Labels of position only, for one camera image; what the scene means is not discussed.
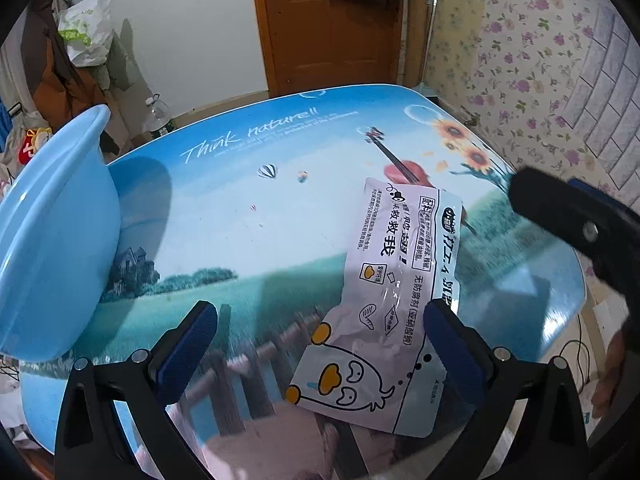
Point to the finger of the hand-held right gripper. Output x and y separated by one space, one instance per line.
545 200
605 200

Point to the green broom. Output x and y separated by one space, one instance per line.
432 35

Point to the white and green plastic bag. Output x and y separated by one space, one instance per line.
85 30

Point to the orange brown jacket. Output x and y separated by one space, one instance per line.
55 85

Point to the brown wooden door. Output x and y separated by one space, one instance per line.
320 35

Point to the light blue plastic basin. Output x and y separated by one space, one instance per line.
55 235

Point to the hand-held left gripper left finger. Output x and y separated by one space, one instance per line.
185 355

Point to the white cartoon snack packet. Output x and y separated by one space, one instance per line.
380 270

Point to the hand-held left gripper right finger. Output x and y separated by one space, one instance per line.
455 360

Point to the clear plastic water bottle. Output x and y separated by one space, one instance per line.
157 120

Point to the red and yellow plush toy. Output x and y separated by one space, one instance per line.
32 145

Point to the pale green cloth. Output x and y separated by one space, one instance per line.
117 65

